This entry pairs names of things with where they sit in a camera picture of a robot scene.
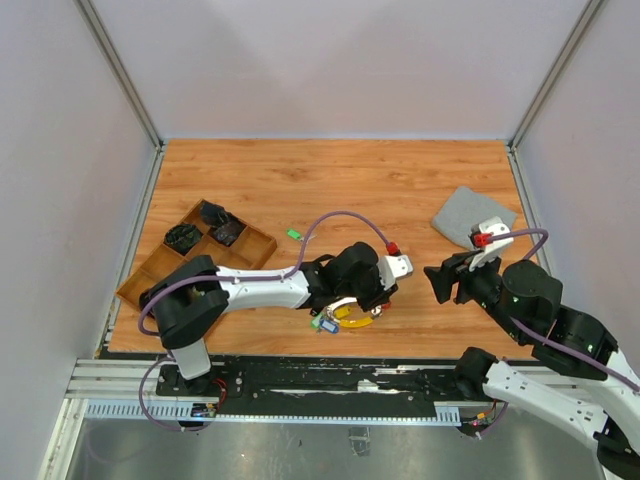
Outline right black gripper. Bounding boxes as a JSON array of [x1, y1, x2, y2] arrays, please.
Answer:
[[423, 243, 526, 340]]

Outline keyring with coloured keys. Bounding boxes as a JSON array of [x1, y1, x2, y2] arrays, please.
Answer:
[[310, 297, 391, 334]]

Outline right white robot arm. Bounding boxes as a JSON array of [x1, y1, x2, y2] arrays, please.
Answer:
[[424, 253, 639, 479]]

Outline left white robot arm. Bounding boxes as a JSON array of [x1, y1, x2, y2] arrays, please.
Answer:
[[140, 242, 413, 396]]

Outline grey cloth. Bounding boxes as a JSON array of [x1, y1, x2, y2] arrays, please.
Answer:
[[431, 186, 517, 250]]

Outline green tagged key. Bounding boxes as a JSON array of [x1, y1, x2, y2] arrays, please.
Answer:
[[286, 228, 316, 244]]

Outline wooden compartment tray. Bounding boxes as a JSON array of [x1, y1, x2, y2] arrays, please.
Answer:
[[116, 200, 277, 311]]

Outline black items in tray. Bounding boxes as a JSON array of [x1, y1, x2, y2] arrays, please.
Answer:
[[199, 201, 246, 247]]

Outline green black item in tray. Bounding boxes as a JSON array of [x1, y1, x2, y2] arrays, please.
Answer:
[[164, 223, 202, 255]]

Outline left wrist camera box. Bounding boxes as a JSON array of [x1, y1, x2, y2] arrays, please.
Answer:
[[377, 254, 414, 290]]

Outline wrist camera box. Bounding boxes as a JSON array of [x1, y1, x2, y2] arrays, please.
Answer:
[[469, 216, 514, 271], [377, 254, 414, 290]]

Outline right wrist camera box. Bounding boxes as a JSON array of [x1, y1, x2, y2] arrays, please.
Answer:
[[469, 216, 514, 271]]

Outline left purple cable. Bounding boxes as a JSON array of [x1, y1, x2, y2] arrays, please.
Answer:
[[137, 210, 401, 434]]

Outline purple cable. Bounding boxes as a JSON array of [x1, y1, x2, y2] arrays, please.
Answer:
[[474, 228, 640, 394], [137, 210, 401, 434]]

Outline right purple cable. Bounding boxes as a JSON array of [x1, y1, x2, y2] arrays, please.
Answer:
[[474, 228, 640, 394]]

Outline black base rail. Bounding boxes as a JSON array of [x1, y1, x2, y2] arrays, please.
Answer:
[[155, 356, 493, 418]]

